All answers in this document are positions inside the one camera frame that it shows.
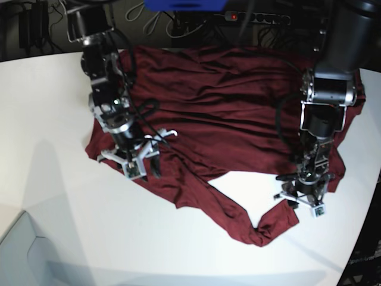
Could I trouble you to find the white cable loops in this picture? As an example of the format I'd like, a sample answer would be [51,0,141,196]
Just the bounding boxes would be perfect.
[126,2,209,39]

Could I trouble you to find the blue box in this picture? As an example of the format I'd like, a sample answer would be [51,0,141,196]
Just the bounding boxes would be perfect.
[144,0,227,11]

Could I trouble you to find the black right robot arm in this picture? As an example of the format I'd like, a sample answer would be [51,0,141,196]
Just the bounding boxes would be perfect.
[61,1,164,181]

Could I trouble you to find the black box on floor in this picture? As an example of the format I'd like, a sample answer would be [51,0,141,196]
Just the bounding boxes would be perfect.
[18,1,49,51]

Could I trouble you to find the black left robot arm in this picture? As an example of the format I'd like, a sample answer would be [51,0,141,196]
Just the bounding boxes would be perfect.
[275,1,380,217]

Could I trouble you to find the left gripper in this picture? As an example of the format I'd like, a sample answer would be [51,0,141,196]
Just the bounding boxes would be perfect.
[287,178,324,210]

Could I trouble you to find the white bin at corner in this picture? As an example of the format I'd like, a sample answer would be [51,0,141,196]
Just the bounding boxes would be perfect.
[1,212,52,285]

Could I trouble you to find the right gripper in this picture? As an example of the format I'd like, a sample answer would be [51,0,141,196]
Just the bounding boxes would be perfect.
[110,122,161,179]

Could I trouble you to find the black power strip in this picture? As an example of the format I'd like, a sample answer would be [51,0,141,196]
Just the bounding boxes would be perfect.
[223,11,291,26]

